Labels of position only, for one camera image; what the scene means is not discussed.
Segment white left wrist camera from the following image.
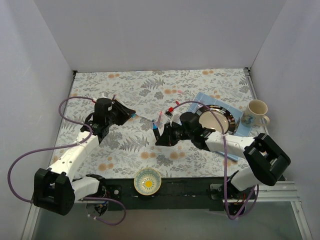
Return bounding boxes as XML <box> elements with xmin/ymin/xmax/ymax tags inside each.
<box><xmin>101</xmin><ymin>92</ymin><xmax>108</xmax><ymax>98</ymax></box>

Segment light blue checkered napkin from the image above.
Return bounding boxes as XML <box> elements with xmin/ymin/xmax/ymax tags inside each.
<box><xmin>187</xmin><ymin>92</ymin><xmax>252</xmax><ymax>162</ymax></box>

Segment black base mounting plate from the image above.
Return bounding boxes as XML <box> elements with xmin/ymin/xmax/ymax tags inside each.
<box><xmin>79</xmin><ymin>176</ymin><xmax>286</xmax><ymax>212</ymax></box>

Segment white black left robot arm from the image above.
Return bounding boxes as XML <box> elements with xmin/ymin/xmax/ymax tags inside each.
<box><xmin>33</xmin><ymin>98</ymin><xmax>136</xmax><ymax>216</ymax></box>

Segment yellow centre patterned bowl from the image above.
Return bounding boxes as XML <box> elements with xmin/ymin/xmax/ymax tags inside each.
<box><xmin>133</xmin><ymin>167</ymin><xmax>162</xmax><ymax>196</ymax></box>

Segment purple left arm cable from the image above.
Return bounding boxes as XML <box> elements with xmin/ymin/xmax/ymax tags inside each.
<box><xmin>7</xmin><ymin>96</ymin><xmax>127</xmax><ymax>226</ymax></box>

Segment striped rim cream plate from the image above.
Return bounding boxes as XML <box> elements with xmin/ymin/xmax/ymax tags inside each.
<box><xmin>195</xmin><ymin>104</ymin><xmax>237</xmax><ymax>135</ymax></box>

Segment floral patterned tablecloth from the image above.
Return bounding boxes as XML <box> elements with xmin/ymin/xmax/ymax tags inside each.
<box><xmin>56</xmin><ymin>68</ymin><xmax>255</xmax><ymax>179</ymax></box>

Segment cream painted mug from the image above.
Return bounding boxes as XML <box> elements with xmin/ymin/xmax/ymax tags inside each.
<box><xmin>240</xmin><ymin>99</ymin><xmax>270</xmax><ymax>127</ymax></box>

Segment white blue marker pen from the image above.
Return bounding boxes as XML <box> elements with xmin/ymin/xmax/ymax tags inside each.
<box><xmin>130</xmin><ymin>113</ymin><xmax>155</xmax><ymax>123</ymax></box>

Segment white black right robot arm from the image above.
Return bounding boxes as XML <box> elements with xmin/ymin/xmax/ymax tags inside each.
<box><xmin>153</xmin><ymin>112</ymin><xmax>291</xmax><ymax>199</ymax></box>

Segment pink marker pen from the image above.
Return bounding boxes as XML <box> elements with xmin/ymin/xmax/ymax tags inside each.
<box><xmin>156</xmin><ymin>111</ymin><xmax>163</xmax><ymax>127</ymax></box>

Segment aluminium frame rail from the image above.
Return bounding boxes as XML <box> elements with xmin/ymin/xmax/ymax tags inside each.
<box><xmin>218</xmin><ymin>181</ymin><xmax>313</xmax><ymax>240</ymax></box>

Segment black blue highlighter pen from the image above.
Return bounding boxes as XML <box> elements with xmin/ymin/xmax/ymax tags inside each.
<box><xmin>152</xmin><ymin>122</ymin><xmax>161</xmax><ymax>141</ymax></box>

